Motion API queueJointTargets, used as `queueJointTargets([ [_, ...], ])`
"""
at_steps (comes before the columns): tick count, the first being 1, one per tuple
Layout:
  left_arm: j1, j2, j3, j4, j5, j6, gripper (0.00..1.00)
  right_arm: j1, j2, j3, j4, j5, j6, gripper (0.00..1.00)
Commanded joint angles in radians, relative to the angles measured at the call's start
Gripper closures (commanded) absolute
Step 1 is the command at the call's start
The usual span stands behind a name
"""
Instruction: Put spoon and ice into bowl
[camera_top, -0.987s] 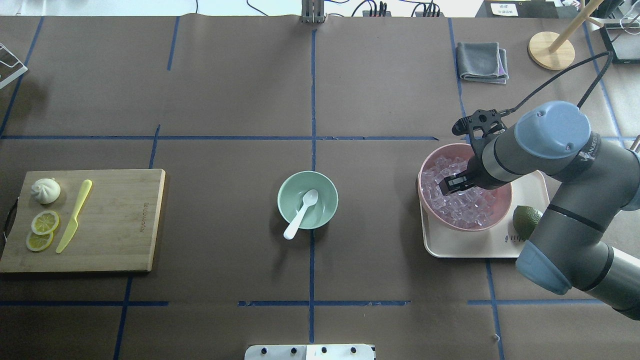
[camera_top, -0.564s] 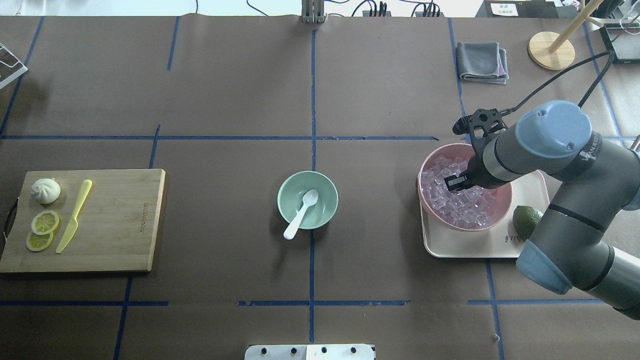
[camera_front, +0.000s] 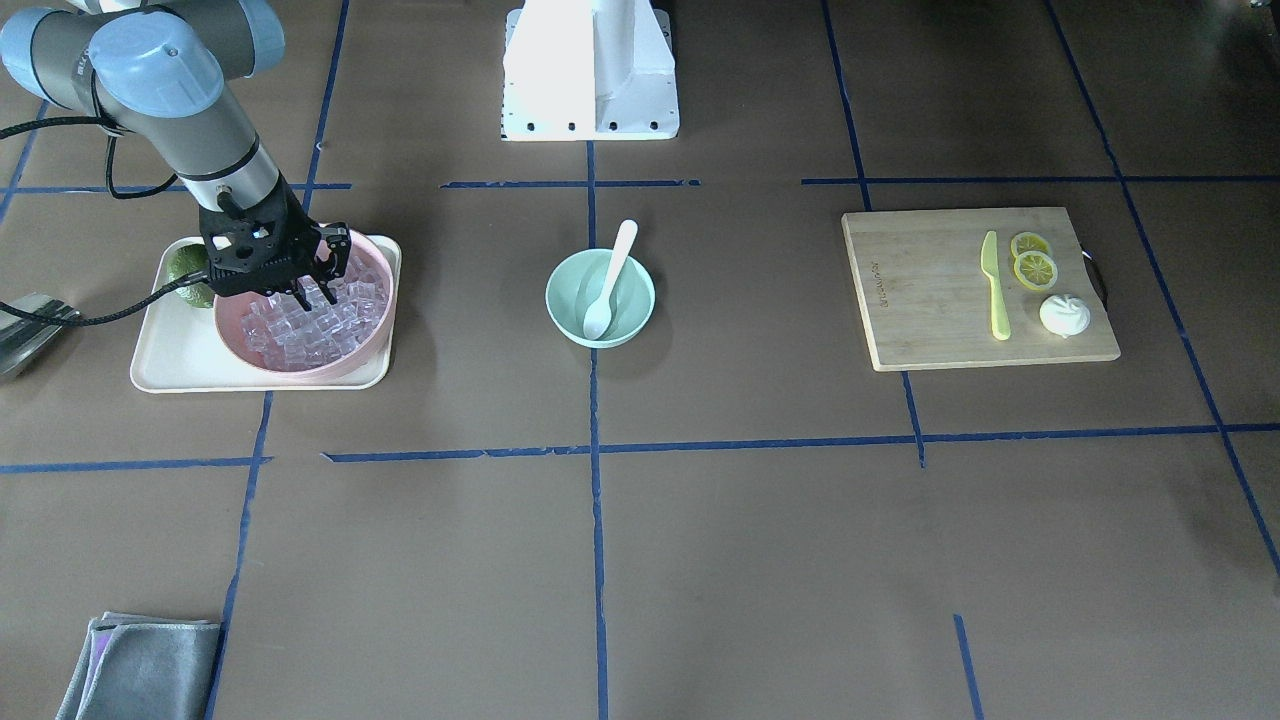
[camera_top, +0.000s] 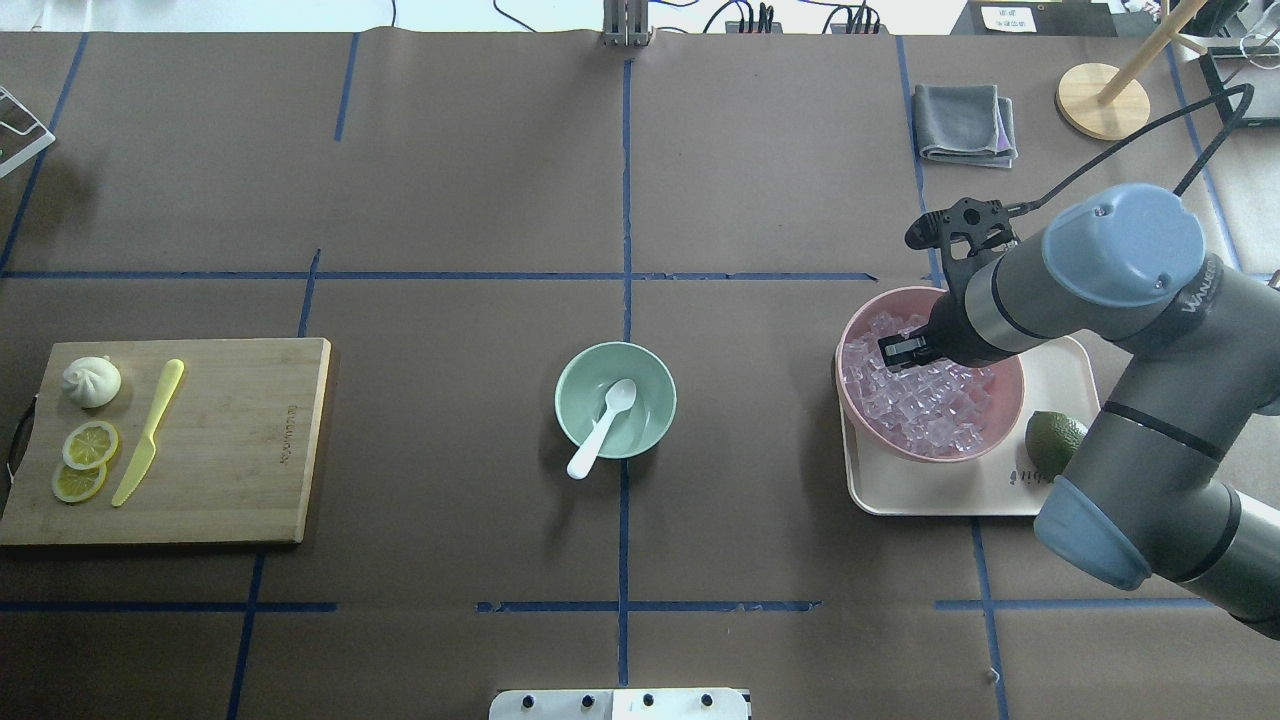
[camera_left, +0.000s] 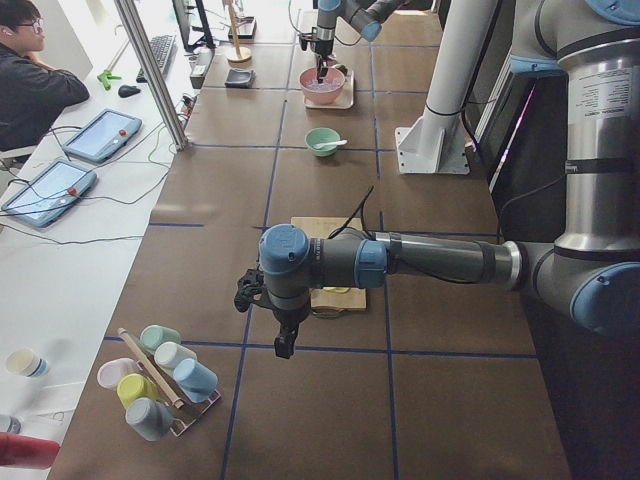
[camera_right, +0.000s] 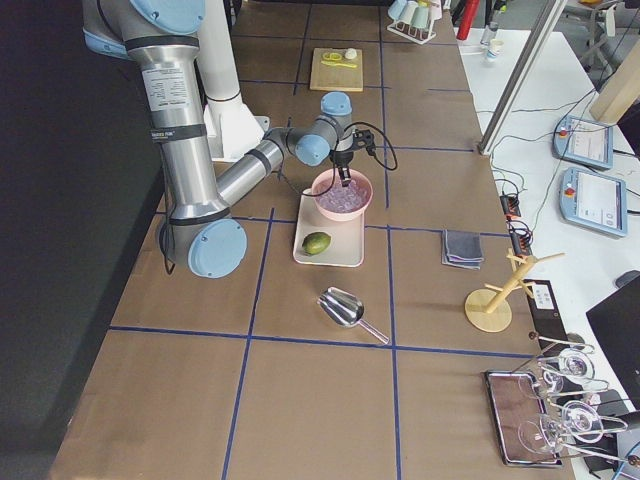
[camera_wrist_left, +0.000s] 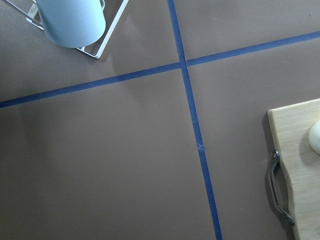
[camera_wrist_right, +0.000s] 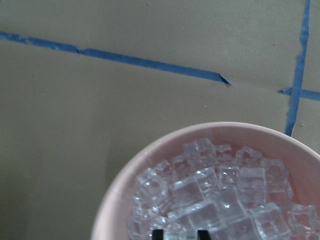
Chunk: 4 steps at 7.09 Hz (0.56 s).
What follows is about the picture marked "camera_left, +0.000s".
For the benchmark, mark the seated person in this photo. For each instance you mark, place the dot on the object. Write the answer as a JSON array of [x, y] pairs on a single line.
[[33, 94]]

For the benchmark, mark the white plastic spoon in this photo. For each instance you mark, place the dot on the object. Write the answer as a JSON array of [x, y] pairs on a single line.
[[323, 145]]

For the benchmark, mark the black framed tray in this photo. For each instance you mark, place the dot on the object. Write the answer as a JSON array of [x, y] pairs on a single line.
[[246, 28]]

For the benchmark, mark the white cup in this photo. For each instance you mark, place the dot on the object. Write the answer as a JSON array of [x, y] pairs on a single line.
[[170, 354]]

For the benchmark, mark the bamboo cutting board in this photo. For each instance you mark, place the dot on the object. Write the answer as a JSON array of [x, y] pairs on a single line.
[[330, 300]]

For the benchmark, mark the green bowl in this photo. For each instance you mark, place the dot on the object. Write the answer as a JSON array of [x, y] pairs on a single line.
[[322, 135]]

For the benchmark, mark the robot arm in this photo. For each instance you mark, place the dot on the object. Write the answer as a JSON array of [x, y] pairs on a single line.
[[436, 245], [365, 20]]

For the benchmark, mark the pink cup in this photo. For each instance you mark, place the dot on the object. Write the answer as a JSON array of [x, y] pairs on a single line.
[[112, 372]]

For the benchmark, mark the paper cup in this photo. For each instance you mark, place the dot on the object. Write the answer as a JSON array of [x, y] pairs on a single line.
[[27, 363]]

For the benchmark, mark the grey cup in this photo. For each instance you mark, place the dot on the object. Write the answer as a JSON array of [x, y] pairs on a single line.
[[149, 418]]

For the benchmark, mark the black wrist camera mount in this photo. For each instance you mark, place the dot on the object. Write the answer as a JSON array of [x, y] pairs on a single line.
[[250, 290]]

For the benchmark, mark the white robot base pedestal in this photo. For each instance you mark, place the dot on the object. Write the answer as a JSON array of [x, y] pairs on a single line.
[[435, 143]]

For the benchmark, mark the black keyboard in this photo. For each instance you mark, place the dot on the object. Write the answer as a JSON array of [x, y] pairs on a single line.
[[163, 49]]

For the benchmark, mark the aluminium frame post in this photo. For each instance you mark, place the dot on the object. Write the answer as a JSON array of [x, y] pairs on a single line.
[[141, 45]]

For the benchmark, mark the yellow cup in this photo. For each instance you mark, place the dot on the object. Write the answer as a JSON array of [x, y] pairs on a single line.
[[134, 386]]

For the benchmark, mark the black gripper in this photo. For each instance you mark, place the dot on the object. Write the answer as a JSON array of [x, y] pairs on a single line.
[[288, 318], [324, 48]]

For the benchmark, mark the beige tray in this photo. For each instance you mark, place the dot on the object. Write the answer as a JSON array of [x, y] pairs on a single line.
[[344, 101]]

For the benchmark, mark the pink bowl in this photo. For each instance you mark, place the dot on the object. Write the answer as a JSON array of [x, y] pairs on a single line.
[[320, 98]]

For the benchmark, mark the blue cup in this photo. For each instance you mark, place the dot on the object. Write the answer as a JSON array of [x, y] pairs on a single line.
[[196, 380]]

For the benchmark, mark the pile of ice cubes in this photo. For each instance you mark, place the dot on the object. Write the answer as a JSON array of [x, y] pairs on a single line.
[[325, 87]]

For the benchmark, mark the far teach pendant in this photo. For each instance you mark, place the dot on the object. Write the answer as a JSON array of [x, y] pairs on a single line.
[[102, 137]]

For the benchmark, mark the wooden cup stand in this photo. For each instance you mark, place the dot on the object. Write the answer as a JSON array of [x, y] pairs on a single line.
[[238, 53]]

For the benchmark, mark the mint green cup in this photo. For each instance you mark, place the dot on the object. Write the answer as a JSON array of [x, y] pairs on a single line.
[[152, 336]]

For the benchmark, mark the teach pendant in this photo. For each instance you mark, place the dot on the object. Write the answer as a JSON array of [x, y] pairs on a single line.
[[102, 137], [45, 198]]

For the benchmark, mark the black computer mouse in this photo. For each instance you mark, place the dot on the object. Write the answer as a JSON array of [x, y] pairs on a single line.
[[126, 91]]

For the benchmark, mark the near teach pendant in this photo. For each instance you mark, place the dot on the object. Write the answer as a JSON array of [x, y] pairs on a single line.
[[45, 198]]

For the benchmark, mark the red bottle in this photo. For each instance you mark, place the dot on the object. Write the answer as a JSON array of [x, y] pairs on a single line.
[[18, 451]]

